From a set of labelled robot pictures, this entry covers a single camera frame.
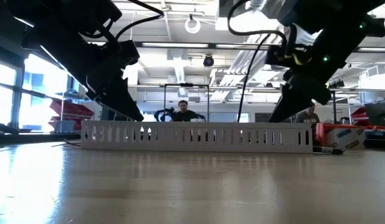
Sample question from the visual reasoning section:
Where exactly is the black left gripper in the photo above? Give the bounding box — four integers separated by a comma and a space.
21, 18, 145, 123

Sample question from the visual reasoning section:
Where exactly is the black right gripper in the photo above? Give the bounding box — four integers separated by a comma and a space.
265, 14, 385, 123

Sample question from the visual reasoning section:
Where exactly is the white slotted cable duct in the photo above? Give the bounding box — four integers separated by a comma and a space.
80, 120, 314, 154

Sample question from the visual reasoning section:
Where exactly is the person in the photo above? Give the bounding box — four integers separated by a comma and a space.
171, 100, 207, 123
295, 104, 321, 126

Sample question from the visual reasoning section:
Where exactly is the red storage bin rack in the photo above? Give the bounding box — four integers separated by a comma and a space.
49, 99, 95, 133

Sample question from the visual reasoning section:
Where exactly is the white taped cardboard box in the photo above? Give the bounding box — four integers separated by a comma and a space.
323, 126, 366, 150

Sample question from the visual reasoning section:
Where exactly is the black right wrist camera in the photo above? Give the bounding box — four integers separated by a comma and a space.
284, 70, 333, 106

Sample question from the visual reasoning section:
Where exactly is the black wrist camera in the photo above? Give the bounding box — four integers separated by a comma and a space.
284, 70, 333, 106
116, 39, 141, 67

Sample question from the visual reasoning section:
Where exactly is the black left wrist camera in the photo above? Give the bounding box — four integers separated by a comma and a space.
116, 39, 141, 67

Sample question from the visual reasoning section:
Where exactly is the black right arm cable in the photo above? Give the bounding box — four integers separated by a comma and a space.
226, 0, 288, 123

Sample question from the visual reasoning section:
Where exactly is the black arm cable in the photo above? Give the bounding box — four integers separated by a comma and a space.
80, 0, 166, 43
226, 0, 288, 123

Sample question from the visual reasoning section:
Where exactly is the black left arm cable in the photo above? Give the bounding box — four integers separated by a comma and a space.
80, 0, 166, 43

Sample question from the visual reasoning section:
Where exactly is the black aluminium table frame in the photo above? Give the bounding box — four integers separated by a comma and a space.
0, 120, 82, 146

